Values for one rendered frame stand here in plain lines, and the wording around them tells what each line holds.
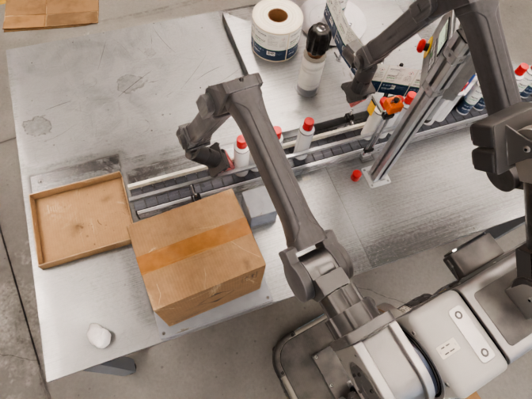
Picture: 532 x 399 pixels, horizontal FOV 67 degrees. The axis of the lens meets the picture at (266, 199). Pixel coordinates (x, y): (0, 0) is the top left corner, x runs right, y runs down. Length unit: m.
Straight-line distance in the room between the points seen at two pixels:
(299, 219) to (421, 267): 1.78
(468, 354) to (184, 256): 0.68
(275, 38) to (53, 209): 1.02
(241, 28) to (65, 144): 0.86
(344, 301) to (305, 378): 1.25
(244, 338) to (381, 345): 1.52
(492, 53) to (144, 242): 0.88
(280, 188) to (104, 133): 1.05
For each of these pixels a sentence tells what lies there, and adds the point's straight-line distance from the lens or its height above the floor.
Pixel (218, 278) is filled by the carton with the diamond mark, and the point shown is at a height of 1.12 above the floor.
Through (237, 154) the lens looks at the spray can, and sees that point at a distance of 1.30.
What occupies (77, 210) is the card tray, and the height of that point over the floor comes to 0.83.
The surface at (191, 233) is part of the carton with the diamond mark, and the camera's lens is 1.08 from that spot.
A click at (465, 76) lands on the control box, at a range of 1.18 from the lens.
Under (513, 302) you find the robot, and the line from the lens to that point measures 0.75.
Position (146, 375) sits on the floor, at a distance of 2.17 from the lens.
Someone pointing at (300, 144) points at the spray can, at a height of 0.98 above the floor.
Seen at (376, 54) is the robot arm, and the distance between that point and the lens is 1.22.
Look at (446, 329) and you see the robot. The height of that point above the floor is 1.53.
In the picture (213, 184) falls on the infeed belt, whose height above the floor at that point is 0.88.
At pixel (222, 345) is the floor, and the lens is 2.14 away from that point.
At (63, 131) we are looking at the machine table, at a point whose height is 0.83.
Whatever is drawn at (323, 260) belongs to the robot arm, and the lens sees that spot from 0.71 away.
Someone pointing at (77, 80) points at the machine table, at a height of 0.83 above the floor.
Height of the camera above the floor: 2.13
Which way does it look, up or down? 64 degrees down
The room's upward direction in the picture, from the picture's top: 10 degrees clockwise
